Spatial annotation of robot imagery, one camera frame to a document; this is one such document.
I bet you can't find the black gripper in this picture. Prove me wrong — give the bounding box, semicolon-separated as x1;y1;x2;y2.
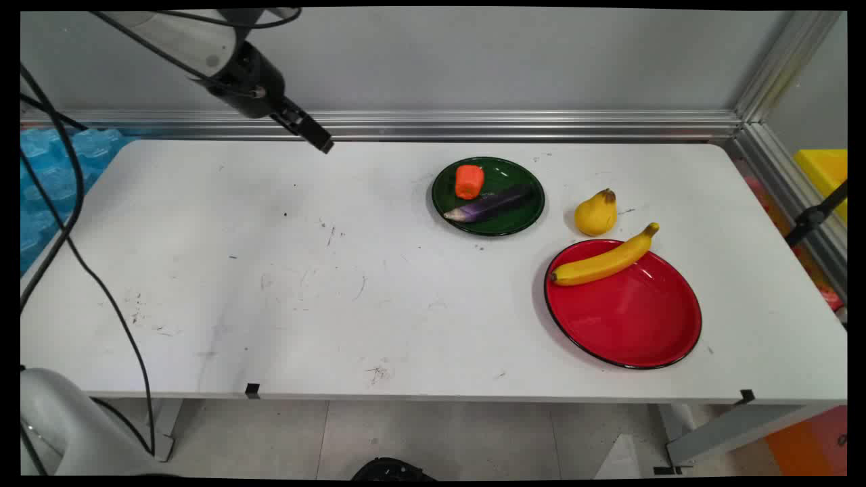
200;41;335;155

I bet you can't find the orange toy carrot piece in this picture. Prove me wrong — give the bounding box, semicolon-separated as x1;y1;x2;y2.
455;164;485;200

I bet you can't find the purple toy eggplant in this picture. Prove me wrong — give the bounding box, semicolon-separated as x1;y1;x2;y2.
443;184;535;224

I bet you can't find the dark green round plate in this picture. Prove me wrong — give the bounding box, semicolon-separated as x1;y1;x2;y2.
431;156;546;237

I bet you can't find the blue bubble wrap sheet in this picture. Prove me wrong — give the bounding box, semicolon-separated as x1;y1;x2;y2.
20;125;139;275

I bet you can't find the yellow toy pear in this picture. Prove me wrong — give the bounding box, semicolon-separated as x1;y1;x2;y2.
574;188;618;237

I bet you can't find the yellow toy banana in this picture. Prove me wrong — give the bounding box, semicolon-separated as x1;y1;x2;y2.
549;222;660;287

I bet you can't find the white table leg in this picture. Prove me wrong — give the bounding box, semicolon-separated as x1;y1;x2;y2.
150;398;185;463

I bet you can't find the black round object on floor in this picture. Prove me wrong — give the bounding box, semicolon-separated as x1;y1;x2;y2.
350;457;437;482

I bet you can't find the red round plate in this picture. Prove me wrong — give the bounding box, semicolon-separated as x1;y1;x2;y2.
544;238;703;370

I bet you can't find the yellow plastic box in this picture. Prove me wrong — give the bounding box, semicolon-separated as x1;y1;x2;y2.
793;149;848;224

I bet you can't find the grey table leg foot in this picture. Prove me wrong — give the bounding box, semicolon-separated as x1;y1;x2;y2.
653;403;823;474

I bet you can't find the orange box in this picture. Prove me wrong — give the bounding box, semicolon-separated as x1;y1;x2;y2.
763;406;848;477

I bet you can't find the horizontal aluminium frame rail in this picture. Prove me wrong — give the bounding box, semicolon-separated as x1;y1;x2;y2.
20;110;745;142

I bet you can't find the thick black cable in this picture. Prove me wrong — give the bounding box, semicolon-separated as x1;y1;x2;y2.
20;64;86;313

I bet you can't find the thin black cable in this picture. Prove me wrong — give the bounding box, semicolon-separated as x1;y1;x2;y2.
20;156;158;457

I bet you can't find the slanted aluminium frame post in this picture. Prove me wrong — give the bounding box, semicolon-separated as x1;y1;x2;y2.
734;10;843;124

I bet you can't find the side aluminium frame rail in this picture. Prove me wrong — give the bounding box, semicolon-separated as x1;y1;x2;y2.
727;122;848;302

